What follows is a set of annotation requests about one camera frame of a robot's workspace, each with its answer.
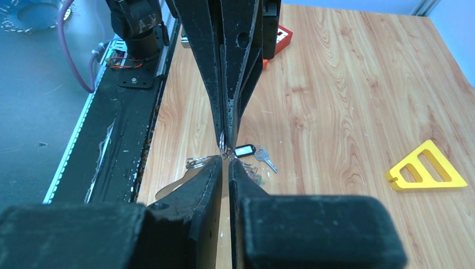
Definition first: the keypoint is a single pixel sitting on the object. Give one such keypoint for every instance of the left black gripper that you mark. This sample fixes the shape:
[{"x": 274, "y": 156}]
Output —
[{"x": 249, "y": 32}]

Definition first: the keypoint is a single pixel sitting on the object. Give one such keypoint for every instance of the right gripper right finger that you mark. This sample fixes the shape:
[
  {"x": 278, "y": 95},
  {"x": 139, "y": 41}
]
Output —
[{"x": 322, "y": 231}]

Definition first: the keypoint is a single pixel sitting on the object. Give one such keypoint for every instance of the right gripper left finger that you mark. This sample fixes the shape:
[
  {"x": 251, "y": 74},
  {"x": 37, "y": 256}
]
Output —
[{"x": 177, "y": 231}]

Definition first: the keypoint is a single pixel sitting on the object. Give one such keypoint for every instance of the grey metal carabiner plate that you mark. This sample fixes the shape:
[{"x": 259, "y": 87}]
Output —
[{"x": 166, "y": 190}]

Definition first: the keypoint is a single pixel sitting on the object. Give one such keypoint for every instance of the metal keyring with keys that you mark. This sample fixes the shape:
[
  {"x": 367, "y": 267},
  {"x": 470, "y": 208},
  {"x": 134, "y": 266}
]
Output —
[{"x": 198, "y": 163}]

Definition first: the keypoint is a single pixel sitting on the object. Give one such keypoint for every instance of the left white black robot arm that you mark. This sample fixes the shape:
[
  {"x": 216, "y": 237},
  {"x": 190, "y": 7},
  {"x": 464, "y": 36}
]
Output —
[{"x": 136, "y": 21}]

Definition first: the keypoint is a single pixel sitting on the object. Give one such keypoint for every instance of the red white toy block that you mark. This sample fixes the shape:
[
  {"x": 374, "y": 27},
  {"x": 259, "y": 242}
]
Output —
[{"x": 283, "y": 39}]

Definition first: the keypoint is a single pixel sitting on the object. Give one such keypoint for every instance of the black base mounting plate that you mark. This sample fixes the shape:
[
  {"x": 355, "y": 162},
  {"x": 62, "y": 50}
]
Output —
[{"x": 110, "y": 154}]

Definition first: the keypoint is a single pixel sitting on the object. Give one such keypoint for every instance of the yellow triangular plastic piece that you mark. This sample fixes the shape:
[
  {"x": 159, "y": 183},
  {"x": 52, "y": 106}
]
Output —
[{"x": 410, "y": 173}]

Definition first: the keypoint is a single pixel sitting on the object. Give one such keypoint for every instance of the white slotted cable duct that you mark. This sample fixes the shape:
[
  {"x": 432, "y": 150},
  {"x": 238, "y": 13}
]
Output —
[{"x": 106, "y": 47}]

